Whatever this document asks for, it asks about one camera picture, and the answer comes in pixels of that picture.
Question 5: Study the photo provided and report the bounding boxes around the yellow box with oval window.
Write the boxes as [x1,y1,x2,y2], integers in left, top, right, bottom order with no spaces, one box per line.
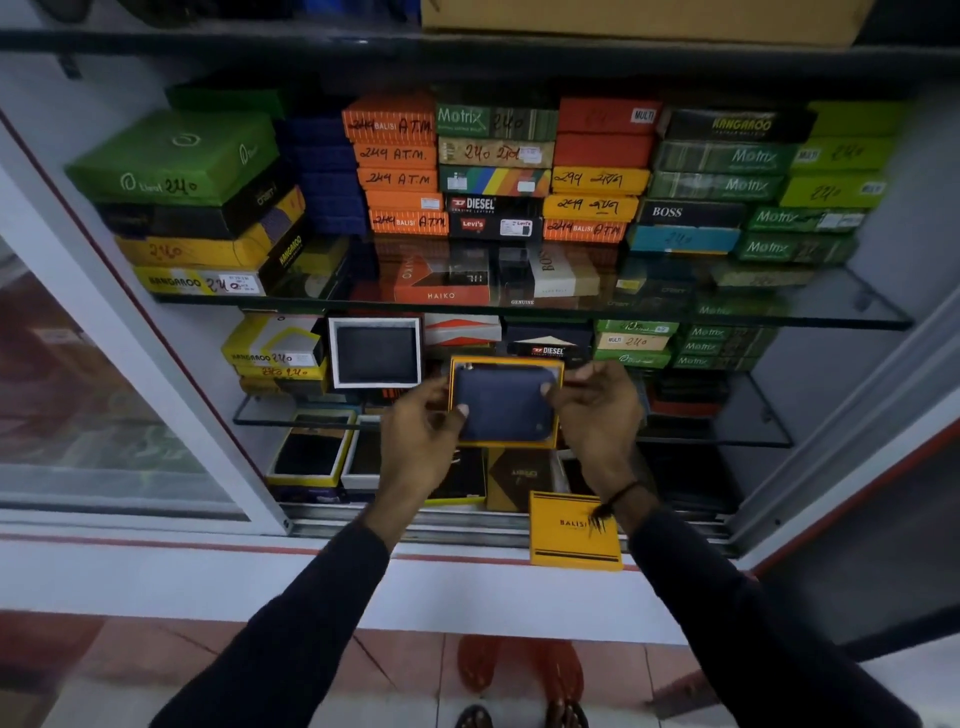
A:
[221,313,329,370]

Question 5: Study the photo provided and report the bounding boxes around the large black wallet box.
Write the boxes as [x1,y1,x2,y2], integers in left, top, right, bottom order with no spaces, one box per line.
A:
[96,166,298,241]

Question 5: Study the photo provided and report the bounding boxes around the tan wallet box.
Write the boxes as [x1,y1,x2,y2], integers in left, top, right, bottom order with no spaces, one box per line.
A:
[438,137,557,171]

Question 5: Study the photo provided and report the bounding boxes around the person's right hand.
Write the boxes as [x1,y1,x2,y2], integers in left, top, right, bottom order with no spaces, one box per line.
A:
[541,360,648,499]

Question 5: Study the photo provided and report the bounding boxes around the orange white wallet box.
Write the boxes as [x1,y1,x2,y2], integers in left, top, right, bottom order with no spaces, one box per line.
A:
[423,312,504,348]

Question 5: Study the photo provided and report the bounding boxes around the stack of orange boxes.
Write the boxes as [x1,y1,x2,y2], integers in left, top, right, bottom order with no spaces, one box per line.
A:
[342,94,450,238]

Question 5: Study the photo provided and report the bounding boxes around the yellow box lid black stripes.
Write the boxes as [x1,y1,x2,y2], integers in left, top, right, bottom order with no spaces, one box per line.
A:
[528,490,625,573]

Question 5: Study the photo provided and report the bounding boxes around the small black box red logo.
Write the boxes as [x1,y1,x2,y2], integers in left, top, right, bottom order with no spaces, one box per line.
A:
[505,339,595,369]

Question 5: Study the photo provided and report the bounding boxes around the brown cardboard carton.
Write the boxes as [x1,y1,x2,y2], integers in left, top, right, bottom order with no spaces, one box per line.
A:
[419,0,876,49]

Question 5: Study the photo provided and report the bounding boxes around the dark shelf board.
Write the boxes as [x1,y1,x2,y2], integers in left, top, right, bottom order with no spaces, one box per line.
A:
[0,28,960,79]

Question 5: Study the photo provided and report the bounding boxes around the brown wallet box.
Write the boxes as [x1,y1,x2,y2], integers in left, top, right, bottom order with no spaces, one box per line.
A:
[486,447,558,515]

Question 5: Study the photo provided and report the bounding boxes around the sliding glass door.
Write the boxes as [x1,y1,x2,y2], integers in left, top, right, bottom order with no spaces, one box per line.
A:
[0,112,295,538]

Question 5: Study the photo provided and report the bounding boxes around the person's foot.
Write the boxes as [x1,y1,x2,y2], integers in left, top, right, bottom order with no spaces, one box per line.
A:
[533,639,592,728]
[453,634,505,728]

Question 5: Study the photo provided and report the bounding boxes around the black box red label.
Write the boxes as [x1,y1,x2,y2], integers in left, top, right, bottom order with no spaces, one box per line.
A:
[447,215,545,242]

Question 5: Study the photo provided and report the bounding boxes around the red wallet box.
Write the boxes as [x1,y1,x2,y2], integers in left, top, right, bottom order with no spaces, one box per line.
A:
[552,132,657,171]
[557,96,664,137]

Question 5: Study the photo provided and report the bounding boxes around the light blue wallet box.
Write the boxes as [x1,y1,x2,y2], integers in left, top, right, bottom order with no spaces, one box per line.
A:
[627,224,743,255]

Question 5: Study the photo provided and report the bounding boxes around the orange box black print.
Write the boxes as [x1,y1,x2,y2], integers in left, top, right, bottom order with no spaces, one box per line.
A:
[542,219,629,244]

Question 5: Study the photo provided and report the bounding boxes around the yellow-rimmed box with navy wallet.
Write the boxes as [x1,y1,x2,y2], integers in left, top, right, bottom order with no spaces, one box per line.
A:
[448,355,566,450]

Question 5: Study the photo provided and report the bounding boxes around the yellow black box white label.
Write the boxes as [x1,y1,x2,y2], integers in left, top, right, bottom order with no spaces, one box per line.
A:
[133,231,314,298]

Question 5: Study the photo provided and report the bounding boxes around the long glass shelf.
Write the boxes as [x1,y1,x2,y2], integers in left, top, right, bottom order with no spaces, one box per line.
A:
[152,238,916,332]

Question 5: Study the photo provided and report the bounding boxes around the black box gold print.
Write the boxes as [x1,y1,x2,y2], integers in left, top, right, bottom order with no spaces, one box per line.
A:
[662,107,819,144]

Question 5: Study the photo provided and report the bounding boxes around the stack of small striped boxes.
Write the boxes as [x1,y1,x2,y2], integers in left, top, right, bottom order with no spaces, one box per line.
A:
[673,323,779,373]

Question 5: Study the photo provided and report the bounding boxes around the person's left hand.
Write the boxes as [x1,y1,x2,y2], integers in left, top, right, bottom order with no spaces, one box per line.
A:
[379,374,471,502]

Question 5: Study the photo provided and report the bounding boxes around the lime green wallet box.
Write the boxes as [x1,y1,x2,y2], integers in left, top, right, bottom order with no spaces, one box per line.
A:
[778,173,888,210]
[790,135,899,174]
[807,100,906,138]

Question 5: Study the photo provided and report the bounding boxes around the white-rimmed wallet box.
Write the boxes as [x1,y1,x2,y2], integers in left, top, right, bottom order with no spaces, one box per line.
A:
[340,418,385,490]

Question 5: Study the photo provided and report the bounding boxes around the short glass shelf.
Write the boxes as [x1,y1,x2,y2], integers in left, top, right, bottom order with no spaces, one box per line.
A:
[231,370,796,450]

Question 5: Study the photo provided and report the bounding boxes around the cream wallet box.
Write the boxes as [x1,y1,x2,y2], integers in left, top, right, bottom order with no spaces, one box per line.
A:
[528,243,602,300]

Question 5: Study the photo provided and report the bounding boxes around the yellow-rimmed box with black wallet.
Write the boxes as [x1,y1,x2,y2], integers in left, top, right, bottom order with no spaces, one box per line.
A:
[264,407,359,490]

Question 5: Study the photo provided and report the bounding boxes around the white-framed box with black wallet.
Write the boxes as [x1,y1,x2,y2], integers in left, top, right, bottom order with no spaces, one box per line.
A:
[327,316,425,390]

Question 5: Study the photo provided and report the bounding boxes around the orange black wallet box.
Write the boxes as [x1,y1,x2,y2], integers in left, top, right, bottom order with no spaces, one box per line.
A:
[393,253,493,306]

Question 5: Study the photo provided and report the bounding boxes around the dark green striped box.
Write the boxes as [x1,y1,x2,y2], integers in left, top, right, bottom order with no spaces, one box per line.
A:
[435,103,561,143]

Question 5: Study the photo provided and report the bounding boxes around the stack of blue boxes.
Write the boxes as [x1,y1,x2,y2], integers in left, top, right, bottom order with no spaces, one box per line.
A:
[279,114,370,238]

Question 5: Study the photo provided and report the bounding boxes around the person's left foot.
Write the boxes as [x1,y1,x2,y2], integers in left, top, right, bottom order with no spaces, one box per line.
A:
[453,634,505,728]

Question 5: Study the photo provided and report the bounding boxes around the large yellow box navy window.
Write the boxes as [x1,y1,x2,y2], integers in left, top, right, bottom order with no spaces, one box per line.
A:
[114,186,308,270]

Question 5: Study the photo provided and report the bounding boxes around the black box white print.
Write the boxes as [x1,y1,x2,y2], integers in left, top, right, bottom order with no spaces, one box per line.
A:
[635,198,750,229]

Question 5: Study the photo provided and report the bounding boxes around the yellow handwritten wallet box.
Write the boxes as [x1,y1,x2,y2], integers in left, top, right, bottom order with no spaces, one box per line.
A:
[550,165,652,197]
[542,192,641,224]

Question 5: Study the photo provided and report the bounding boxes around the white cabinet frame red stripe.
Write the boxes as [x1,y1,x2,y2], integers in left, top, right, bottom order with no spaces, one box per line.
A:
[726,288,960,575]

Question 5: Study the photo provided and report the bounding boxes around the metal sliding door track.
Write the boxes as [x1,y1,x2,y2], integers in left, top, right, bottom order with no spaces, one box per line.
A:
[280,501,742,558]

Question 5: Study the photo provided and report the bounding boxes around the rainbow striped box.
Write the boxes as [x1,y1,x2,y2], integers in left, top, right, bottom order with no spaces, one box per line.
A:
[438,165,553,198]

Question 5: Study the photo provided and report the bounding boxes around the green striped wallet box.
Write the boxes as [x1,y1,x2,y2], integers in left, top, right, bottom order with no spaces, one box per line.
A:
[647,171,789,203]
[745,205,869,234]
[651,140,801,176]
[734,231,859,266]

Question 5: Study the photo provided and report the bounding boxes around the person's left forearm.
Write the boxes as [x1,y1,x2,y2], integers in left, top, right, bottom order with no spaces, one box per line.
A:
[150,480,440,728]

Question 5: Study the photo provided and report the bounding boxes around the large green wallet box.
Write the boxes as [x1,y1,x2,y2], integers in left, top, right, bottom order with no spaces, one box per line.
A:
[66,109,281,207]

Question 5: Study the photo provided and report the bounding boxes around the black thread wristband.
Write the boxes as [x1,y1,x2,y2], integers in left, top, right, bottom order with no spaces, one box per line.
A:
[588,480,648,536]

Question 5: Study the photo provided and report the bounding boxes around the black box yellow trim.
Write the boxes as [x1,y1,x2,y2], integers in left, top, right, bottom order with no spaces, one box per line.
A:
[426,447,489,505]

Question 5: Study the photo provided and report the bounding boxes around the stack of small green boxes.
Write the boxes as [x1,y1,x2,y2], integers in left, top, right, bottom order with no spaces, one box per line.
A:
[594,319,681,370]

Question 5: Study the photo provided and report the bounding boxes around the black box red white logo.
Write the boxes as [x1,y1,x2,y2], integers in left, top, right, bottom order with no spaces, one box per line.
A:
[445,194,546,221]

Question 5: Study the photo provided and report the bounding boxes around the person's right foot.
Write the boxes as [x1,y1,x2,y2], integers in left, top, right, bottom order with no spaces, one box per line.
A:
[533,639,592,728]

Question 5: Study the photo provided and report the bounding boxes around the person's right forearm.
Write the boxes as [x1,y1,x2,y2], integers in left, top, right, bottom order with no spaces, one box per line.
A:
[592,480,925,728]

